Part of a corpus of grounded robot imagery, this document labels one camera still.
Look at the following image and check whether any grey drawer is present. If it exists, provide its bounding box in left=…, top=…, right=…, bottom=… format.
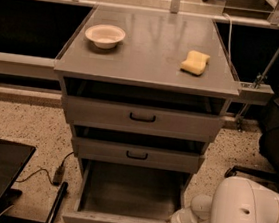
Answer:
left=63, top=160, right=189, bottom=223
left=62, top=77, right=223, bottom=143
left=72, top=125, right=205, bottom=174

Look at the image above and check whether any grey top drawer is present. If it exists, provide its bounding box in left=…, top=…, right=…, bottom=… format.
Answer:
left=62, top=77, right=223, bottom=143

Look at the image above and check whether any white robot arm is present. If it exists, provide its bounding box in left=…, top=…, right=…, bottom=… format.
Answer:
left=167, top=176, right=279, bottom=223

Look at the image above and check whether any grey middle drawer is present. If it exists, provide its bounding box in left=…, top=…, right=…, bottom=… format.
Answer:
left=72, top=125, right=205, bottom=174

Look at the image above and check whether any black power adapter with cable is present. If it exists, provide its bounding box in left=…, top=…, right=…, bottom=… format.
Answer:
left=19, top=152, right=72, bottom=187

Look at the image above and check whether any yellow sponge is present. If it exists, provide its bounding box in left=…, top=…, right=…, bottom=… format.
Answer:
left=181, top=50, right=210, bottom=76

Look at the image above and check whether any white bowl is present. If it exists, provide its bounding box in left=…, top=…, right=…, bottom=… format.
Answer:
left=85, top=24, right=126, bottom=49

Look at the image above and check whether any white cable on rail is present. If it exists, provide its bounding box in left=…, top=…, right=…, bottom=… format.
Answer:
left=216, top=12, right=239, bottom=70

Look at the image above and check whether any grey drawer cabinet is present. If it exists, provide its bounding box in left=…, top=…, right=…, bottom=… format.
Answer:
left=41, top=0, right=249, bottom=195

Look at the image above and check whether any black tube on floor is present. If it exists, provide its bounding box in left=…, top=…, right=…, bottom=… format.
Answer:
left=45, top=182, right=69, bottom=223

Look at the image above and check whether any grey bottom drawer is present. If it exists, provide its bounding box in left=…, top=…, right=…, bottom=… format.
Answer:
left=63, top=160, right=189, bottom=223

